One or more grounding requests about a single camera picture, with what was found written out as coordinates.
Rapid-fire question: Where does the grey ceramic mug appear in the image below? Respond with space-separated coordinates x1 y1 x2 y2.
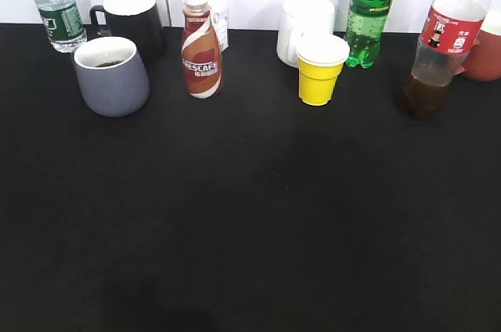
74 36 150 117

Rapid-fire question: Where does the cola bottle red label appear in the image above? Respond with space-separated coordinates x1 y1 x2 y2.
402 0 491 118

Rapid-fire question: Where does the yellow paper cup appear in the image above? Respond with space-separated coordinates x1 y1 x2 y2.
296 34 350 106

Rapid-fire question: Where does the green Sprite bottle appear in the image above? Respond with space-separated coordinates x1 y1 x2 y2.
344 0 392 69

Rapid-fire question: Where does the brown Nescafe coffee bottle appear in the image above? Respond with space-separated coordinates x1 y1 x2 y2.
181 0 224 99

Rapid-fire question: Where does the small white carton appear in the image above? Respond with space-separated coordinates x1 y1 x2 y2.
211 5 229 52

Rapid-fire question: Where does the white ceramic mug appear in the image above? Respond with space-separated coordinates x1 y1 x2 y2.
276 0 336 67

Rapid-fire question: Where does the black ceramic mug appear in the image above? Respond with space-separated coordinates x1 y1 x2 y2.
89 0 165 61

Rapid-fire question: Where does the clear water bottle green label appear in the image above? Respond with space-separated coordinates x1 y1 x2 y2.
34 0 87 53

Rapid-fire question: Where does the terracotta red ceramic mug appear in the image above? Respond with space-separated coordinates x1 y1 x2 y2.
456 9 501 81

